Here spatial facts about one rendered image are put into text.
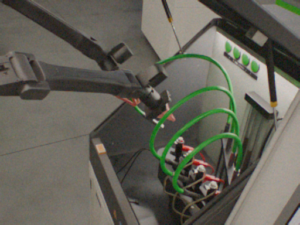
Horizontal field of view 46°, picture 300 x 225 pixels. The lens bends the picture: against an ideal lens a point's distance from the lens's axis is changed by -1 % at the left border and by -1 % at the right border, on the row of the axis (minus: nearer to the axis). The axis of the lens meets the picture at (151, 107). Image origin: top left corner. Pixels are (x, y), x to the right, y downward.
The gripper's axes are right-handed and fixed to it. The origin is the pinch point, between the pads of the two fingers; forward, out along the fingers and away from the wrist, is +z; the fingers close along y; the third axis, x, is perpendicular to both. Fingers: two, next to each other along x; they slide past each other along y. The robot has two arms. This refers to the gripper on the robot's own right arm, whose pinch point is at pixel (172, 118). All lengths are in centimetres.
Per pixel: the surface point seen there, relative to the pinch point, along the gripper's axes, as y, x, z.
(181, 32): -10, 273, 99
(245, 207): 7.5, -36.6, 14.0
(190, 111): -3.6, 36.3, 27.6
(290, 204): 20, -46, 9
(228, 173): 4.4, -15.6, 20.9
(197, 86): 6.9, 36.9, 18.9
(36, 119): -149, 172, 27
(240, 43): 33.5, 17.3, 3.1
